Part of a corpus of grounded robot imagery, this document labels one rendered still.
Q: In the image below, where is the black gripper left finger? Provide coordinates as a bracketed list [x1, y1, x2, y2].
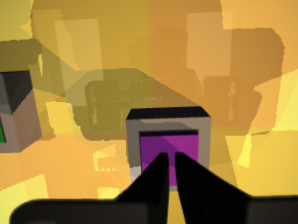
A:
[9, 152, 170, 224]

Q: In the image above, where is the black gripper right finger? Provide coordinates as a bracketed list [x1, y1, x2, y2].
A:
[175, 152, 298, 224]

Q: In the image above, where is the purple button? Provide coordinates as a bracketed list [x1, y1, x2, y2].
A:
[126, 106, 212, 191]

